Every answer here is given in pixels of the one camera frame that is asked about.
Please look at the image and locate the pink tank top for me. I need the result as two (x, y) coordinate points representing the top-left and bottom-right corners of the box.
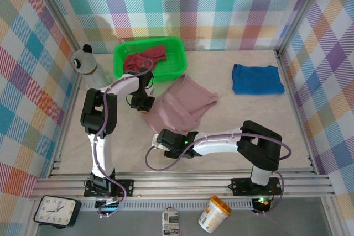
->
(145, 74), (220, 135)

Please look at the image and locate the red tank top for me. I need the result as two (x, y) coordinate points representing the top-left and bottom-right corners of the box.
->
(123, 44), (168, 72)

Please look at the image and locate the blue tank top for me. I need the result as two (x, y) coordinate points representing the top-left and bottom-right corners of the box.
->
(231, 63), (285, 95)

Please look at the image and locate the green plastic basket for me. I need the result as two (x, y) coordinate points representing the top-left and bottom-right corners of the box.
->
(113, 36), (189, 83)

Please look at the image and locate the grey plush animal toy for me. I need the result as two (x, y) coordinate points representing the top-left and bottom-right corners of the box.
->
(71, 44), (113, 90)

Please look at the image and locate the white cup with orange lid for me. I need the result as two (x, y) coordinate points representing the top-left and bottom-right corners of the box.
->
(197, 195), (232, 234)

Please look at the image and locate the black and white carton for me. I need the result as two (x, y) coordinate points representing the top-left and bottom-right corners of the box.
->
(161, 207), (180, 236)

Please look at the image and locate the black alarm clock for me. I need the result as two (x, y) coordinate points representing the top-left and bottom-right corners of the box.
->
(33, 195), (82, 228)

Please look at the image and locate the aluminium cross rail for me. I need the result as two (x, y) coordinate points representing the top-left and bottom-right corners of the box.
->
(30, 170), (337, 201)

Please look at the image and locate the slotted grey cable duct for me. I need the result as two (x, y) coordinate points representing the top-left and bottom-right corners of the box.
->
(79, 199), (257, 211)

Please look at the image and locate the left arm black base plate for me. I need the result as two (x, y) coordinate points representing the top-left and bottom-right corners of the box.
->
(84, 178), (136, 198)

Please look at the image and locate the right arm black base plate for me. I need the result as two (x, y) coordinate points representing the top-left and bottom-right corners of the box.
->
(230, 176), (283, 197)

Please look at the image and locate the aluminium side rail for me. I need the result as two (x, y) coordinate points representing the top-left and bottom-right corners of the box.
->
(48, 50), (85, 178)
(275, 50), (319, 176)

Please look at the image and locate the aluminium corner post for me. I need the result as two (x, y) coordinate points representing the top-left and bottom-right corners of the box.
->
(29, 0), (84, 54)
(276, 0), (332, 56)

